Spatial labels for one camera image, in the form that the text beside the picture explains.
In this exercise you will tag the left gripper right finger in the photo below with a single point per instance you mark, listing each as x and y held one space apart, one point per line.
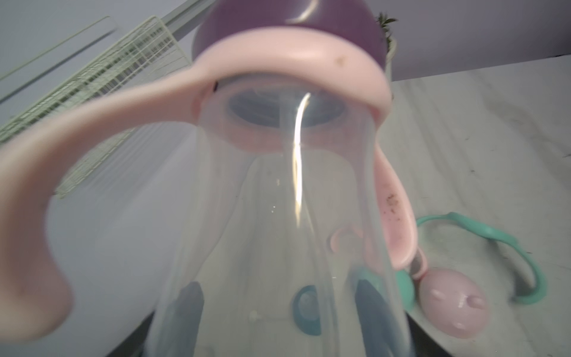
380 330

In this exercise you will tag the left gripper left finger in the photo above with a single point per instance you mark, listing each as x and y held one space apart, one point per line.
179 333

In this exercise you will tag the clear baby bottle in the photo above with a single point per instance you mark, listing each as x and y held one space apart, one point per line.
287 201

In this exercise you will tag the purple nipple collar with straw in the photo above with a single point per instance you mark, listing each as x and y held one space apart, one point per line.
351 20

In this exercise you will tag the mint green bottle cap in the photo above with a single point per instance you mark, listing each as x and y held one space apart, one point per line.
404 282

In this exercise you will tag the pink bottle cap right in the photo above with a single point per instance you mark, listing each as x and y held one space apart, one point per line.
453 303

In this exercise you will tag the teal nipple collar with straw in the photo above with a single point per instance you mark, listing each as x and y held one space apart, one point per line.
305 311

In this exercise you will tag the potted green plant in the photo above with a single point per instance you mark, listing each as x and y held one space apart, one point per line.
385 21

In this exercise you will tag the white wire wall basket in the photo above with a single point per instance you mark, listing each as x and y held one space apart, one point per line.
147 53

